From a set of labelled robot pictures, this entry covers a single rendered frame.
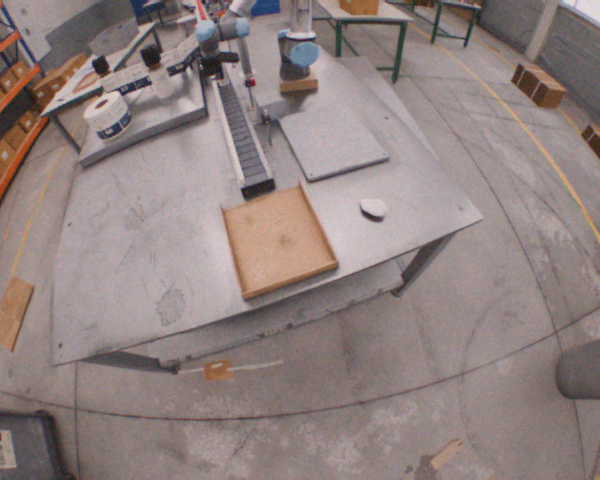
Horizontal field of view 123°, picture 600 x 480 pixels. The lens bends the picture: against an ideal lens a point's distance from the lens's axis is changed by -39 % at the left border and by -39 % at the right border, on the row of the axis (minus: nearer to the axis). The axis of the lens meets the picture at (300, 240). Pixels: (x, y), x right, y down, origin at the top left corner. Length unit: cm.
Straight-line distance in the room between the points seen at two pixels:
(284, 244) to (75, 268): 76
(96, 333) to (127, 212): 44
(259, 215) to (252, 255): 13
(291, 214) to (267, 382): 98
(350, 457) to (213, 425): 74
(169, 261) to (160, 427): 116
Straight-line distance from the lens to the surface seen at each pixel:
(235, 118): 111
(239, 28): 109
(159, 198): 101
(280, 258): 72
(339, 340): 150
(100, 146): 143
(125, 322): 86
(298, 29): 114
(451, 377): 167
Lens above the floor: 149
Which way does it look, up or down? 61 degrees down
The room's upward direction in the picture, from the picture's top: 7 degrees counter-clockwise
